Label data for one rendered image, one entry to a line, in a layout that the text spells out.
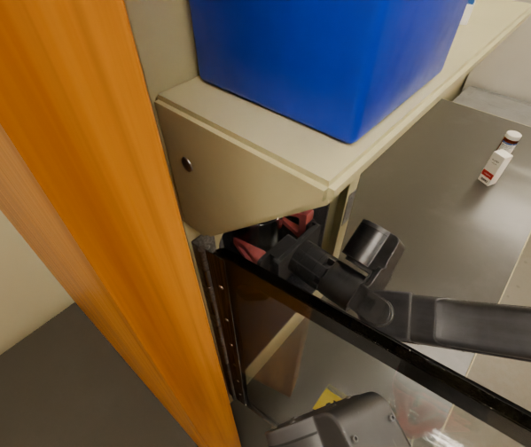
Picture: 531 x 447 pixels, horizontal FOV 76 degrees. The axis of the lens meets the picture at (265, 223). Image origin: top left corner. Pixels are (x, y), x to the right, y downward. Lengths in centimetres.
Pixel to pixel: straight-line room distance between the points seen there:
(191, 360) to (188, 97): 13
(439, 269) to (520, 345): 48
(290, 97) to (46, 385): 72
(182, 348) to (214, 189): 8
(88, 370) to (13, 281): 22
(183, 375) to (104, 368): 57
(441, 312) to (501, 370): 157
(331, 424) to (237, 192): 12
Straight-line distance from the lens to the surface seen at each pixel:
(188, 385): 20
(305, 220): 55
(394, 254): 49
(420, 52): 18
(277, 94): 17
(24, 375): 82
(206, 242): 29
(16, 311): 86
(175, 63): 21
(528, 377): 206
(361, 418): 19
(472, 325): 45
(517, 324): 45
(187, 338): 17
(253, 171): 16
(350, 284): 48
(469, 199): 112
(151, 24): 20
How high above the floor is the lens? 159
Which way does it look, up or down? 47 degrees down
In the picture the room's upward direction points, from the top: straight up
